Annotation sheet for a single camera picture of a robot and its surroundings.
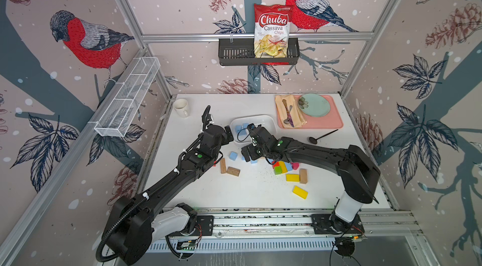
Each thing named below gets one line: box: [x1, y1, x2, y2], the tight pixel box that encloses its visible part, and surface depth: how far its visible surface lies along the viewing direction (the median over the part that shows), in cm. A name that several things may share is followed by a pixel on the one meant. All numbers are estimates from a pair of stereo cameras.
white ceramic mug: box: [173, 98, 189, 118], surface depth 106 cm
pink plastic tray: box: [274, 94, 344, 129], surface depth 113 cm
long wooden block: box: [220, 157, 227, 174], surface depth 91 cm
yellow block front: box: [292, 185, 309, 200], surface depth 84 cm
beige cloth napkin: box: [274, 94, 308, 128], surface depth 113 cm
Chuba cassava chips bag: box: [253, 3, 294, 58], surface depth 87 cm
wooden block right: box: [299, 168, 308, 184], surface depth 87 cm
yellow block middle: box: [285, 173, 301, 182], surface depth 88 cm
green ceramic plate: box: [297, 92, 331, 118], surface depth 117 cm
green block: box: [274, 166, 283, 176], surface depth 90 cm
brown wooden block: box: [226, 166, 241, 177], surface depth 90 cm
